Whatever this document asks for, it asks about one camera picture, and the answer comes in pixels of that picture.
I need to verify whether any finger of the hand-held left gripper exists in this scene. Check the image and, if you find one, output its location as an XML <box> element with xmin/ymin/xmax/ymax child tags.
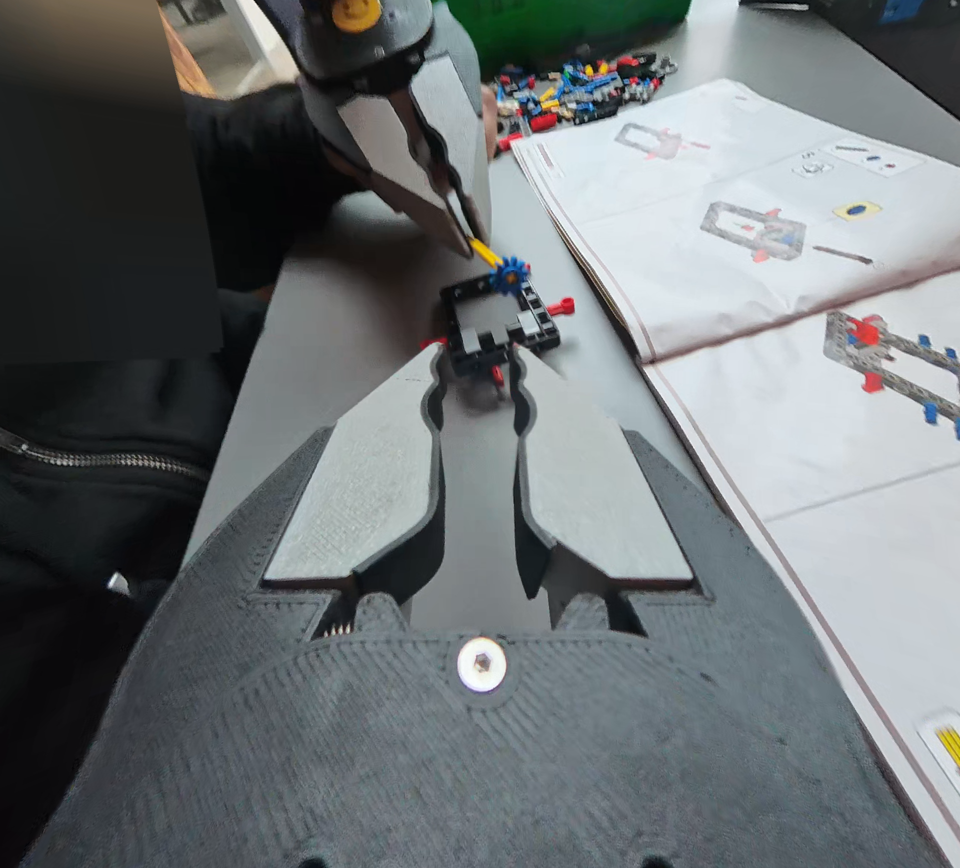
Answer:
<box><xmin>337</xmin><ymin>90</ymin><xmax>477</xmax><ymax>259</ymax></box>
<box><xmin>408</xmin><ymin>0</ymin><xmax>495</xmax><ymax>248</ymax></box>

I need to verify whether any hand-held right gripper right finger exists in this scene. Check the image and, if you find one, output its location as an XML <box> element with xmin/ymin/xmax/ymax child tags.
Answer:
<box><xmin>512</xmin><ymin>345</ymin><xmax>696</xmax><ymax>601</ymax></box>

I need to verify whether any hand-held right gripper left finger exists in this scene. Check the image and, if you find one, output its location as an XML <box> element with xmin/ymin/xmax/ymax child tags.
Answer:
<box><xmin>262</xmin><ymin>343</ymin><xmax>447</xmax><ymax>605</ymax></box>

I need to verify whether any blue lego gear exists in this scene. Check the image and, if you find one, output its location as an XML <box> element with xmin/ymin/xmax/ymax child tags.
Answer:
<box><xmin>487</xmin><ymin>255</ymin><xmax>534</xmax><ymax>299</ymax></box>

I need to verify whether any black lego frame assembly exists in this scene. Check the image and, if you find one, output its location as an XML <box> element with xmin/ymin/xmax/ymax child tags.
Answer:
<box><xmin>420</xmin><ymin>273</ymin><xmax>579</xmax><ymax>400</ymax></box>

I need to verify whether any person's left forearm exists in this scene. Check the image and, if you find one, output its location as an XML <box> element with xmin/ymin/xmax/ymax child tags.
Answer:
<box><xmin>183</xmin><ymin>84</ymin><xmax>376</xmax><ymax>293</ymax></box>

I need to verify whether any pile of lego pieces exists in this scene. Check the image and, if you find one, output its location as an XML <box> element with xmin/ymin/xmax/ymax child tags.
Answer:
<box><xmin>489</xmin><ymin>49</ymin><xmax>680</xmax><ymax>138</ymax></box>

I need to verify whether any lego instruction booklet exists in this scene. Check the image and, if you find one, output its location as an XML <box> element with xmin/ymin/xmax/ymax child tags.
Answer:
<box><xmin>508</xmin><ymin>77</ymin><xmax>960</xmax><ymax>868</ymax></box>

